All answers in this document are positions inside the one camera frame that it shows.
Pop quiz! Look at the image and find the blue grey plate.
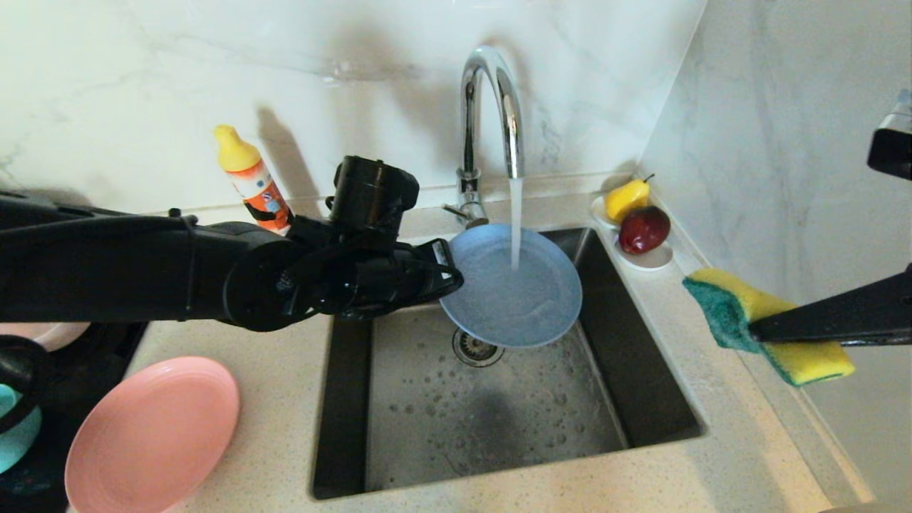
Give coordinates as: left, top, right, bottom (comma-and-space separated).
439, 224, 584, 349

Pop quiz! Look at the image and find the yellow green sponge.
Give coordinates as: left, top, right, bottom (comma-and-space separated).
683, 267, 856, 387

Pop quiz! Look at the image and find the chrome gooseneck faucet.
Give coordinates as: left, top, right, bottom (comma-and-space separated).
442, 46, 527, 232

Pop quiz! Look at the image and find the orange dish soap bottle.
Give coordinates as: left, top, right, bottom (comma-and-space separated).
214, 125, 294, 236

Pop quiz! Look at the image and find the pink plate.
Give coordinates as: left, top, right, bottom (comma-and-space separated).
64, 356, 241, 513

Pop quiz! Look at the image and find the pale pink bowl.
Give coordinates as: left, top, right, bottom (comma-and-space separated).
0, 322, 90, 352

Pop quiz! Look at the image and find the teal bowl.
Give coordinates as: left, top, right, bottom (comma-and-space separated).
0, 385, 42, 475

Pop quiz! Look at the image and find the stainless steel sink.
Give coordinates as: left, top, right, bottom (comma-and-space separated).
312, 228, 706, 499

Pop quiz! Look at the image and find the round metal drain strainer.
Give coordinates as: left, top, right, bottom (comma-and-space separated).
453, 328, 507, 368

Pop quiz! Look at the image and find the small white dish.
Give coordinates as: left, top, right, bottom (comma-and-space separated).
591, 197, 674, 272

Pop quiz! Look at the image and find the yellow pear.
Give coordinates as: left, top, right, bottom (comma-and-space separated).
606, 175, 655, 224

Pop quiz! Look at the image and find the dark red apple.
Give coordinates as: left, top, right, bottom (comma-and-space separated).
618, 207, 672, 256

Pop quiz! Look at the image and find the black induction cooktop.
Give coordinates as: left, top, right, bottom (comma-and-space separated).
0, 321, 147, 513

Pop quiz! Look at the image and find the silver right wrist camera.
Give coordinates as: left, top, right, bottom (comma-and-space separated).
867, 89, 912, 180

